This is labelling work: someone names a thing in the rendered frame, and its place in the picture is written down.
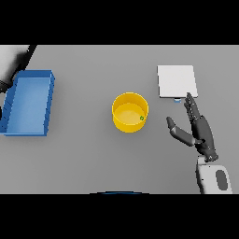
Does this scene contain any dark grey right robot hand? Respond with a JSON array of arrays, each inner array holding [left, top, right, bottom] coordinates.
[[165, 91, 219, 163]]

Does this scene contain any pale square measuring scale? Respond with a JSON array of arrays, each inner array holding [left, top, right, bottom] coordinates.
[[156, 64, 199, 104]]

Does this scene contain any yellow bowl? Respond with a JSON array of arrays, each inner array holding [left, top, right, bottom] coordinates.
[[111, 91, 149, 134]]

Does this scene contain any blue tray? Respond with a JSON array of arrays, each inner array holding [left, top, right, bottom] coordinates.
[[0, 69, 56, 137]]

